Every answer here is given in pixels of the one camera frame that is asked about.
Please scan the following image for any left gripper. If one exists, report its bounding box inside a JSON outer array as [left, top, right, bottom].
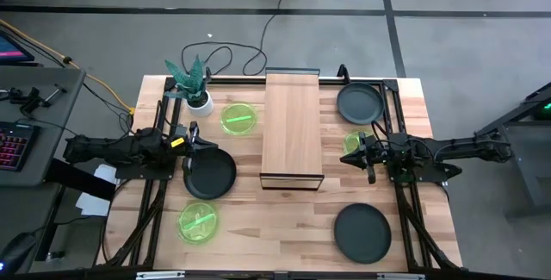
[[170, 121, 220, 176]]

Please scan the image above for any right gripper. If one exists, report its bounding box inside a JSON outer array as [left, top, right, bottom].
[[339, 131, 388, 185]]

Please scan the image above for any transparent green round plate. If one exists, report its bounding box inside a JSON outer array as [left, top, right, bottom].
[[220, 102, 259, 136], [176, 201, 220, 246], [343, 129, 375, 155]]

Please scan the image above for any black round plate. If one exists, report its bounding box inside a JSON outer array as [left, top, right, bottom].
[[336, 82, 386, 126], [333, 202, 393, 265], [183, 146, 238, 201]]

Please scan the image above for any green plant in white pot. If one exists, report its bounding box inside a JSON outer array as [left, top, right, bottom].
[[163, 54, 215, 118]]

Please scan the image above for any white paper sheet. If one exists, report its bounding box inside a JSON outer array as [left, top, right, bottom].
[[75, 163, 118, 218]]

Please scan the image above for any black flat bar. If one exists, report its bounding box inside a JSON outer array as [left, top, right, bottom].
[[44, 158, 117, 202]]

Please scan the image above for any black metal stand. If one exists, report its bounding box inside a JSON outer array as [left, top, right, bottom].
[[475, 80, 551, 221]]

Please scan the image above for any grey side desk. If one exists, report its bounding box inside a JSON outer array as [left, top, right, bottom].
[[0, 65, 87, 273]]

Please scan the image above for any black clamp tool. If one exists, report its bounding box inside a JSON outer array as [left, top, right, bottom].
[[7, 83, 68, 115]]

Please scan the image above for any backlit black keyboard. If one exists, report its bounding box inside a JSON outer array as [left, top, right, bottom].
[[0, 121, 40, 172]]

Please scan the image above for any black computer mouse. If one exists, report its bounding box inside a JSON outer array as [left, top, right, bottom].
[[0, 231, 38, 275]]

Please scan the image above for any computer monitor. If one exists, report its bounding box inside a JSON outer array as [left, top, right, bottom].
[[0, 29, 35, 64]]

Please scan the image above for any wooden shelf with black frame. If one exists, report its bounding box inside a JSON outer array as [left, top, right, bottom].
[[259, 67, 325, 191]]

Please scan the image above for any black aluminium table frame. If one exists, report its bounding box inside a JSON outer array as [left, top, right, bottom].
[[102, 75, 464, 272]]

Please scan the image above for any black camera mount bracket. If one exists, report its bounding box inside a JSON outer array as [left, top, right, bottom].
[[336, 63, 351, 84]]

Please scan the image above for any yellow floor cable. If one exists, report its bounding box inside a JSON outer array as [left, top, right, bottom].
[[0, 19, 135, 114]]

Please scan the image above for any silver metal bracket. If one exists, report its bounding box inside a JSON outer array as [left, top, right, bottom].
[[375, 272, 426, 280], [135, 271, 187, 280]]

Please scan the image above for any black floor cable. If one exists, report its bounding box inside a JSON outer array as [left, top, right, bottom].
[[180, 0, 288, 78]]

